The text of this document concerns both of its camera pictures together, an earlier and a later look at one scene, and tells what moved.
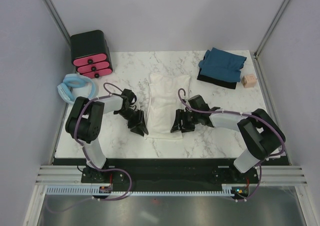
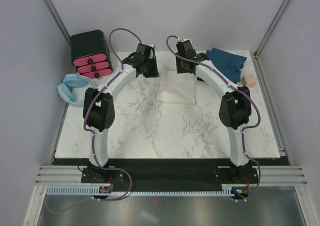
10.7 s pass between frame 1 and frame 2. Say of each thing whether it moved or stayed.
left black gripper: moved
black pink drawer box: stayed
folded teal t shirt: stayed
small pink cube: stayed
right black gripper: moved
